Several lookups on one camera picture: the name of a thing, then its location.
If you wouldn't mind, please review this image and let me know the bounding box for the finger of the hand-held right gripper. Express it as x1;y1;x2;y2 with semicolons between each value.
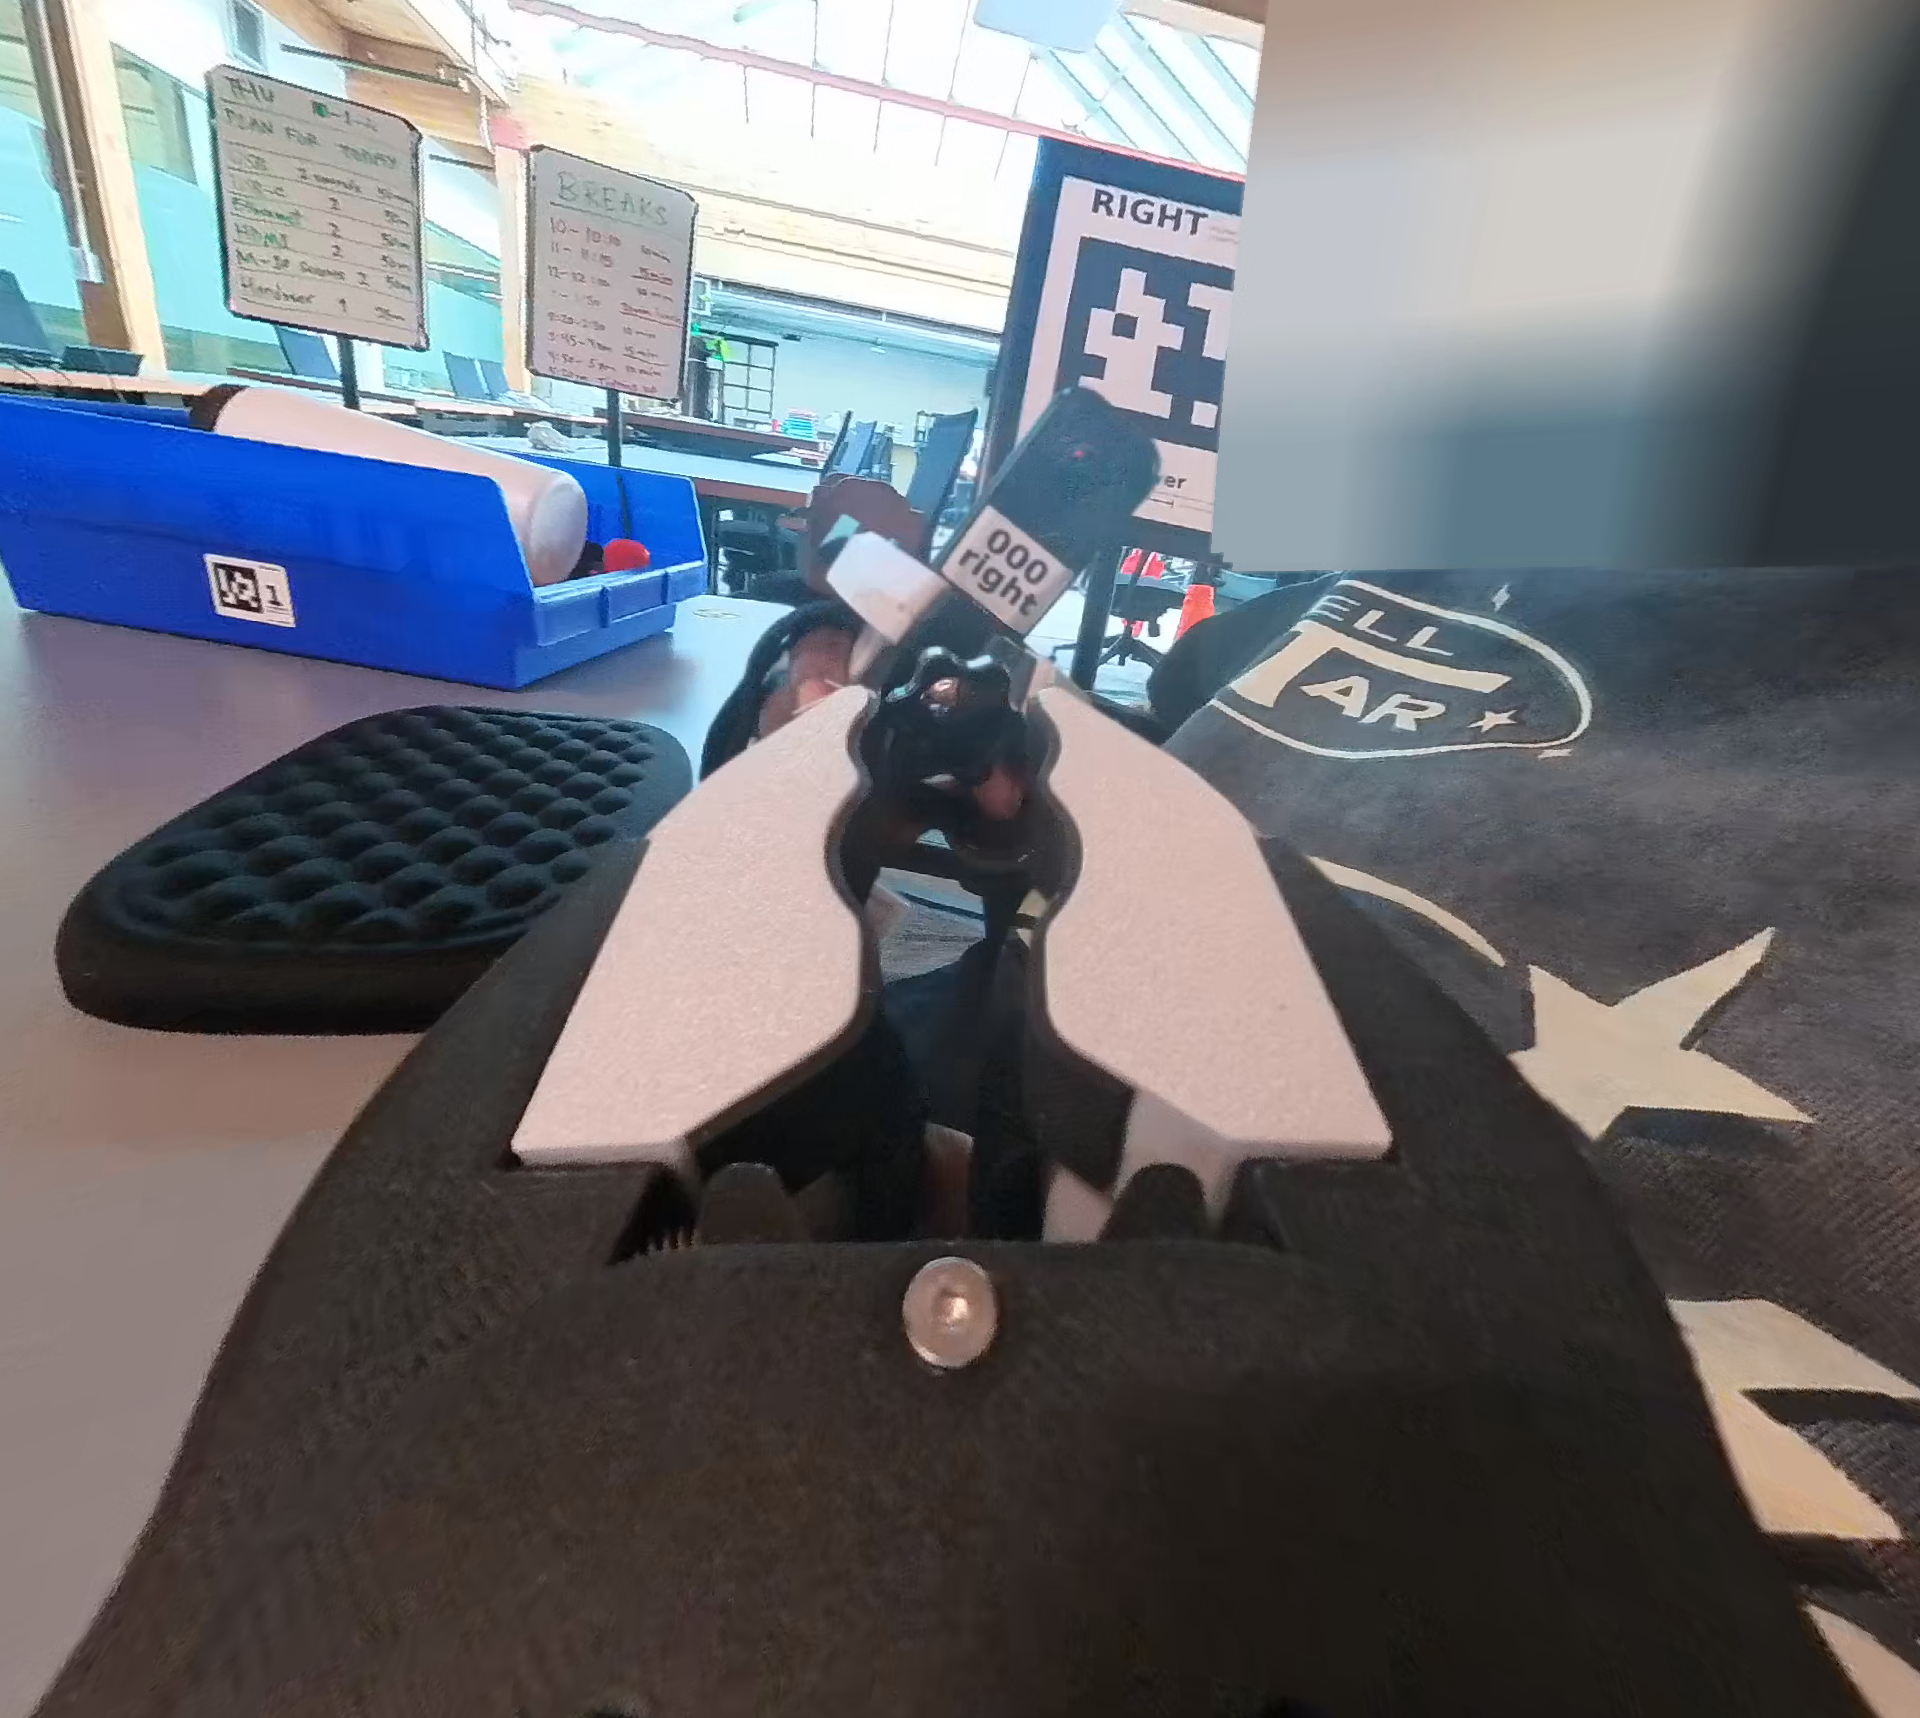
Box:
819;528;951;640

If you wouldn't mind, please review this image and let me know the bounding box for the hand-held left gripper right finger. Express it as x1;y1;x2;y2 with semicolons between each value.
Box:
1032;683;1394;1241

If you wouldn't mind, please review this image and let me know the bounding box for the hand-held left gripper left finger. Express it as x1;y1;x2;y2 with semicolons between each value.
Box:
513;683;875;1173

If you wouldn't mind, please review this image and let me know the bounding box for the black star knob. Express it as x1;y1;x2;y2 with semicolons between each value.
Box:
857;644;1043;780

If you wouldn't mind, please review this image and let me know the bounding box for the blue plastic bin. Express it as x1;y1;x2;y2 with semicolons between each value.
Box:
0;390;709;690

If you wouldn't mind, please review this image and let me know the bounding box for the person's right hand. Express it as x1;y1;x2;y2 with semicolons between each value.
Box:
740;620;875;742

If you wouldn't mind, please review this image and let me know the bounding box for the brown office chair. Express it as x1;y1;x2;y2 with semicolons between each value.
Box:
812;471;920;551

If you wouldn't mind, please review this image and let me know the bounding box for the black framed marker sign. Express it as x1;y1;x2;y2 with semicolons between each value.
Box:
994;137;1246;535

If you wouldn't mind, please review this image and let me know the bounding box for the black dimpled wrist pad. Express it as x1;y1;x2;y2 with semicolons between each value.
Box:
58;703;695;1038

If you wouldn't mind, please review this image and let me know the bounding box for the whiteboard with red writing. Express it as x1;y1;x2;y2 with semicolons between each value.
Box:
525;147;699;405

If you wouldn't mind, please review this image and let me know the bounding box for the whiteboard with green writing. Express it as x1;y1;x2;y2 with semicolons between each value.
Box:
207;65;430;351

